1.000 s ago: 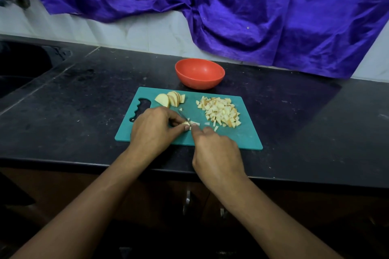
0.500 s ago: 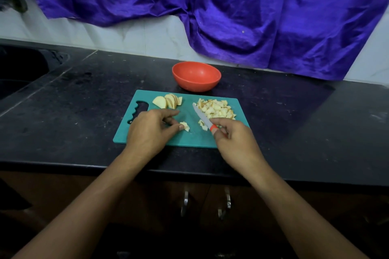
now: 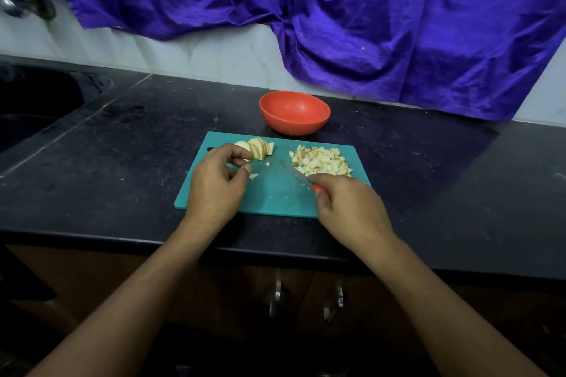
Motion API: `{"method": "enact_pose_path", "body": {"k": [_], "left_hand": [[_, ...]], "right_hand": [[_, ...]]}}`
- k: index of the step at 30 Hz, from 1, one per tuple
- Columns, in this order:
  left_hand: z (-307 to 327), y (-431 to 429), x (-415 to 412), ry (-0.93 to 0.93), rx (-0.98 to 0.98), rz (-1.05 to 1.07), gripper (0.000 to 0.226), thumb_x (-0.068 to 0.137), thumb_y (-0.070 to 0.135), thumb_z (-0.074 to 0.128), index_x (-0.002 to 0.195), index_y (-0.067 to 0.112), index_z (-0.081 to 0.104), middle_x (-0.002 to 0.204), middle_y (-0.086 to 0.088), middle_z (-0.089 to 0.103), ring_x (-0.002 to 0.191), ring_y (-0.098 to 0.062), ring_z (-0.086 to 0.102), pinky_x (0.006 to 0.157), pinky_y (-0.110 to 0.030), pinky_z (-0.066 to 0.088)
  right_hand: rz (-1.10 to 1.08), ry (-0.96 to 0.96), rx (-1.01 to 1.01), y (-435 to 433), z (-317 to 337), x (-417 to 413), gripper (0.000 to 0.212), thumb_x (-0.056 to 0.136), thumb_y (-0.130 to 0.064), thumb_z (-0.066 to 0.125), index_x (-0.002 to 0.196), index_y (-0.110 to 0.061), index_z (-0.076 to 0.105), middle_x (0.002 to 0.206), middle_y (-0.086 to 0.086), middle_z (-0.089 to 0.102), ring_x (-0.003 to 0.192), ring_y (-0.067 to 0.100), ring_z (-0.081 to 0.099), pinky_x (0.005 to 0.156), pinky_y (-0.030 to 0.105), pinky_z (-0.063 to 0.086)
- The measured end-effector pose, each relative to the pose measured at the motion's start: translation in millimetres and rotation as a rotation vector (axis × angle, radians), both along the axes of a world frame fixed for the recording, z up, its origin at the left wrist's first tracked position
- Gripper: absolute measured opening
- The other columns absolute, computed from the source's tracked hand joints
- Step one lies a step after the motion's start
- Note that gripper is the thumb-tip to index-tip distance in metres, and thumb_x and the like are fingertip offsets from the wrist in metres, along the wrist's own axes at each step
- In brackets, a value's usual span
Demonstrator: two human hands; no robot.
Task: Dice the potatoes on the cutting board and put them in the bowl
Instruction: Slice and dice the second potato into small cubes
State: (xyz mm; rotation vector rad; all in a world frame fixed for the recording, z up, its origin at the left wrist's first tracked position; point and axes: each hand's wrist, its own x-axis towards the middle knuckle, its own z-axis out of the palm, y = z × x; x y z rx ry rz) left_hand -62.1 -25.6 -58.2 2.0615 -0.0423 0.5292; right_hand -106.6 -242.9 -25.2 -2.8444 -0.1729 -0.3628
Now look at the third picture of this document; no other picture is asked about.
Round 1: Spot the orange bowl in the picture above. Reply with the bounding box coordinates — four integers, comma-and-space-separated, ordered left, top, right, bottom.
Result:
258, 90, 333, 137

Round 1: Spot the red-handled kitchen knife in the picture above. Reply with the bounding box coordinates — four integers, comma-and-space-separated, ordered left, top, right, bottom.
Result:
281, 160, 327, 197

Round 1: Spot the metal cabinet handle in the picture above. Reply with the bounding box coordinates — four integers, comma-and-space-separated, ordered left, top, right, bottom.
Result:
269, 279, 284, 320
323, 282, 346, 325

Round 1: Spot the person's left hand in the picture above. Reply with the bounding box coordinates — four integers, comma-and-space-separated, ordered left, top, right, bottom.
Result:
181, 143, 256, 234

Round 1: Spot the person's right hand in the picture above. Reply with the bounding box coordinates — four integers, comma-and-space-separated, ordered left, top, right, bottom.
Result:
308, 173, 399, 257

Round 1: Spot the teal plastic cutting board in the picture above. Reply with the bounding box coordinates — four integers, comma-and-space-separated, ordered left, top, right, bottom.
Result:
173, 131, 373, 219

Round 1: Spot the person's right forearm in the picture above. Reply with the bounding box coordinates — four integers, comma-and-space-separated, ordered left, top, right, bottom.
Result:
367, 233, 548, 377

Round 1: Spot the purple cloth curtain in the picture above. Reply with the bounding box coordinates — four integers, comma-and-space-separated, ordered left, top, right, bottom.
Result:
40, 0, 566, 121

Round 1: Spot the dark kitchen sink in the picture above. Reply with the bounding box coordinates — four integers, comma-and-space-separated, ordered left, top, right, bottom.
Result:
0, 63, 111, 154

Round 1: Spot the person's left forearm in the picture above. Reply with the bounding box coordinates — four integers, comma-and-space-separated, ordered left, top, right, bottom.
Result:
27, 215, 209, 377

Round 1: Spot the pile of diced apple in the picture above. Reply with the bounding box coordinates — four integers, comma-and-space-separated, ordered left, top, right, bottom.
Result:
289, 144, 354, 179

